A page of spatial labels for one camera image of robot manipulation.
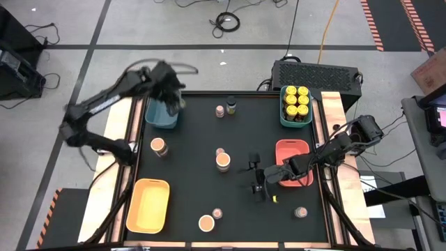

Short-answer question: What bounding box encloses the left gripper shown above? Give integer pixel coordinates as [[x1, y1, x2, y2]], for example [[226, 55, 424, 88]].
[[148, 59, 187, 118]]

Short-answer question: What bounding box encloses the yellow-orange plastic bin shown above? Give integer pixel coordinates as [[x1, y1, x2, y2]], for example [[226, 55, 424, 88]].
[[125, 178, 171, 235]]

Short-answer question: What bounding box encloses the blue plastic bin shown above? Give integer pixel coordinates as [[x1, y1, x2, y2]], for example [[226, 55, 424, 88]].
[[144, 97, 182, 130]]

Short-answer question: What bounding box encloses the coral plastic bin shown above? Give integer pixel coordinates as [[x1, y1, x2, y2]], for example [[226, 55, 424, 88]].
[[275, 139, 314, 188]]

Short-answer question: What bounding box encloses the long black floor cable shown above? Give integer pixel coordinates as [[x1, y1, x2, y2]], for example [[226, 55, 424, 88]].
[[284, 0, 300, 60]]

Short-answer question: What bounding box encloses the black floor mat striped edge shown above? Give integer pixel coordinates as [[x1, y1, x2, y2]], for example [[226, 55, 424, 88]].
[[360, 0, 424, 52], [36, 187, 91, 249], [400, 0, 446, 53]]

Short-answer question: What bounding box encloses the black table mat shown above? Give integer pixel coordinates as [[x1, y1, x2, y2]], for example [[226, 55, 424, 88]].
[[125, 93, 330, 244]]

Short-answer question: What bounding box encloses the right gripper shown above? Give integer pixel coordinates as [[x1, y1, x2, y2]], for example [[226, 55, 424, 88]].
[[238, 152, 293, 204]]

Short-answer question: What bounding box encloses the large tan-lid jar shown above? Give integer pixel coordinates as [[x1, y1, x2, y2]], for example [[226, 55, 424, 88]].
[[197, 214, 216, 234], [150, 137, 169, 158], [215, 152, 232, 174]]

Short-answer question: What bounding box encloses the white paper sheet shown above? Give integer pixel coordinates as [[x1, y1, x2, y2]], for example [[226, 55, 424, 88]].
[[360, 175, 387, 220]]

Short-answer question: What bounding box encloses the black keyboard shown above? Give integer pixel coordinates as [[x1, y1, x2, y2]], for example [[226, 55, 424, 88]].
[[431, 200, 446, 243]]

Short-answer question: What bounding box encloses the grey desk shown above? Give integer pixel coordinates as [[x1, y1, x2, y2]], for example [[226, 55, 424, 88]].
[[400, 94, 446, 251]]

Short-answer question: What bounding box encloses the black aluminium table frame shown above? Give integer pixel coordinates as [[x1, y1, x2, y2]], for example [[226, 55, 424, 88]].
[[111, 89, 344, 249]]

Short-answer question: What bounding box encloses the black monitor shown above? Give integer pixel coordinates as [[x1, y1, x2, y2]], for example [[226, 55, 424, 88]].
[[417, 83, 446, 133]]

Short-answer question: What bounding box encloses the brown cardboard box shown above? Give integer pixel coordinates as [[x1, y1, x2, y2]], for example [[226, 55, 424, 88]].
[[410, 47, 446, 96]]

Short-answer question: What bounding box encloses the coiled black cable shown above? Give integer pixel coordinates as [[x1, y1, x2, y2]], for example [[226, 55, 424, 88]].
[[208, 11, 241, 39]]

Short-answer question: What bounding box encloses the black desk leg bar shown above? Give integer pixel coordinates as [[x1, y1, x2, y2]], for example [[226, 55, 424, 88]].
[[364, 175, 431, 207]]

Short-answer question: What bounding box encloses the orange extension cable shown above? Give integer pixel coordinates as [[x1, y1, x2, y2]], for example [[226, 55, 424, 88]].
[[316, 0, 341, 66]]

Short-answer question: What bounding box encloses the black equipment cart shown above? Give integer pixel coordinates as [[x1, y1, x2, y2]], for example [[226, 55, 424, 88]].
[[0, 5, 47, 102]]

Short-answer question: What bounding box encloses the black diagonal frame strut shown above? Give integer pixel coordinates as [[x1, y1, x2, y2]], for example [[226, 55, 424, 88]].
[[83, 167, 137, 245], [318, 167, 367, 247]]

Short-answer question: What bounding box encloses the black perforated computer case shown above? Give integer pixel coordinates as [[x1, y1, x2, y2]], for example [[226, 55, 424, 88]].
[[270, 59, 363, 113]]

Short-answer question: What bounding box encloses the teal plastic bin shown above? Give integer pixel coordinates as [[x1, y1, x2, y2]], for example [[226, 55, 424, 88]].
[[279, 85, 314, 129]]

